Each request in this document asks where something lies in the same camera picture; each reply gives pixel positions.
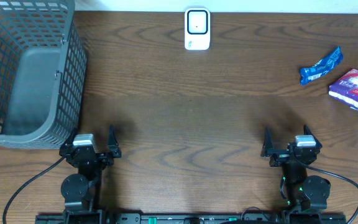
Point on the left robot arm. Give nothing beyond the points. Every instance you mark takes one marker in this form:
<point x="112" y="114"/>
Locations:
<point x="81" y="190"/>

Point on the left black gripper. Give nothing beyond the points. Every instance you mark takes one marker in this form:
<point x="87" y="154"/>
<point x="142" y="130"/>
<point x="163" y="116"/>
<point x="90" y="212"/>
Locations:
<point x="89" y="156"/>

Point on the white barcode scanner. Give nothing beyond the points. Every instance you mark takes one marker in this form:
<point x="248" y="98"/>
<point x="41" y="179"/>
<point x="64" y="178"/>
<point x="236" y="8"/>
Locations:
<point x="197" y="29"/>

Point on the grey plastic mesh basket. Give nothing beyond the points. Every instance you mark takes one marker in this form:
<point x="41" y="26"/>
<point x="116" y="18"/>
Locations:
<point x="42" y="73"/>

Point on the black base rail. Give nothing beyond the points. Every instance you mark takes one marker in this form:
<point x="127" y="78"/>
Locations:
<point x="136" y="218"/>

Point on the blue Oreo cookie pack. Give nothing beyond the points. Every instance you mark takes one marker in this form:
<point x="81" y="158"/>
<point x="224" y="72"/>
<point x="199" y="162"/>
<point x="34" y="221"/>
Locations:
<point x="321" y="68"/>

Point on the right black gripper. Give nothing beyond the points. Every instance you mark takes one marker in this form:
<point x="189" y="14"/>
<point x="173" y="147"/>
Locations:
<point x="291" y="157"/>

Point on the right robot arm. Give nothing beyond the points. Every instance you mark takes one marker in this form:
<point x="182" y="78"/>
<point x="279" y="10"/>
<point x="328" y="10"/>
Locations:
<point x="306" y="194"/>

